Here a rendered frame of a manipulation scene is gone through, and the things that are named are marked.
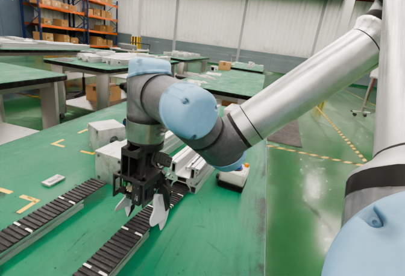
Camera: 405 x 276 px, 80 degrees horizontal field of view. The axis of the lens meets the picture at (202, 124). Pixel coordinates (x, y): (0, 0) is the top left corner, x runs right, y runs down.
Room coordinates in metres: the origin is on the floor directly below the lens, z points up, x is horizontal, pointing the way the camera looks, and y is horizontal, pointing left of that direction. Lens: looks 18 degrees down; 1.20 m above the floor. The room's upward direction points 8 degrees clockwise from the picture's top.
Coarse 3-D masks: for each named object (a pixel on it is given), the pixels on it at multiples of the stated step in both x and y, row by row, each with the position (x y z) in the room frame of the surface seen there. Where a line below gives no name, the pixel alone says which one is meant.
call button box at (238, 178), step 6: (246, 168) 0.70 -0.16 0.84; (216, 174) 0.71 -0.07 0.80; (222, 174) 0.67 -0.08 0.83; (228, 174) 0.66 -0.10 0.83; (234, 174) 0.66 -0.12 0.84; (240, 174) 0.66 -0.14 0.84; (246, 174) 0.68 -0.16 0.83; (222, 180) 0.67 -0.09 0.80; (228, 180) 0.66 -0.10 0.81; (234, 180) 0.66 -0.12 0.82; (240, 180) 0.65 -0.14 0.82; (246, 180) 0.72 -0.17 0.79; (222, 186) 0.67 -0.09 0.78; (228, 186) 0.66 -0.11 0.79; (234, 186) 0.66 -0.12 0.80; (240, 186) 0.65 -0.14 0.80; (240, 192) 0.65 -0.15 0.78
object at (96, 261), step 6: (90, 258) 0.33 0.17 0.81; (96, 258) 0.33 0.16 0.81; (102, 258) 0.33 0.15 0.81; (90, 264) 0.32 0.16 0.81; (96, 264) 0.32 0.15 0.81; (102, 264) 0.32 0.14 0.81; (108, 264) 0.32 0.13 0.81; (114, 264) 0.32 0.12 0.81; (102, 270) 0.31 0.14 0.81; (108, 270) 0.31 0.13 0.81
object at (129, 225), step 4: (124, 224) 0.42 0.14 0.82; (128, 224) 0.42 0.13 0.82; (132, 224) 0.42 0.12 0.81; (136, 224) 0.42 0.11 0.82; (132, 228) 0.41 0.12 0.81; (136, 228) 0.41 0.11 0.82; (140, 228) 0.42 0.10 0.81; (144, 228) 0.41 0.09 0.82; (140, 232) 0.40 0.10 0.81; (144, 232) 0.40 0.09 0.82
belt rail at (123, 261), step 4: (148, 232) 0.43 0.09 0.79; (144, 236) 0.42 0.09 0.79; (148, 236) 0.43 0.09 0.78; (140, 240) 0.41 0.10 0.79; (144, 240) 0.41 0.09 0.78; (136, 244) 0.39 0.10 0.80; (140, 244) 0.40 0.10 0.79; (132, 248) 0.37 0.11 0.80; (136, 248) 0.39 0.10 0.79; (128, 252) 0.36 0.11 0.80; (132, 252) 0.37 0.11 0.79; (128, 256) 0.36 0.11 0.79; (124, 260) 0.35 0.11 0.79; (120, 264) 0.35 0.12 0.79; (124, 264) 0.35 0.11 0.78; (116, 268) 0.34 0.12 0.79; (120, 268) 0.34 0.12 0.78; (112, 272) 0.33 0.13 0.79; (116, 272) 0.33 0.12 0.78
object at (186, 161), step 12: (180, 156) 0.68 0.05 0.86; (192, 156) 0.75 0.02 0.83; (168, 168) 0.64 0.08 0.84; (180, 168) 0.67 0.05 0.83; (192, 168) 0.62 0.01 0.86; (204, 168) 0.66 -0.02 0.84; (168, 180) 0.65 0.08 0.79; (180, 180) 0.63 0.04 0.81; (192, 180) 0.62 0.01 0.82; (204, 180) 0.67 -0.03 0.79; (192, 192) 0.61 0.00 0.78
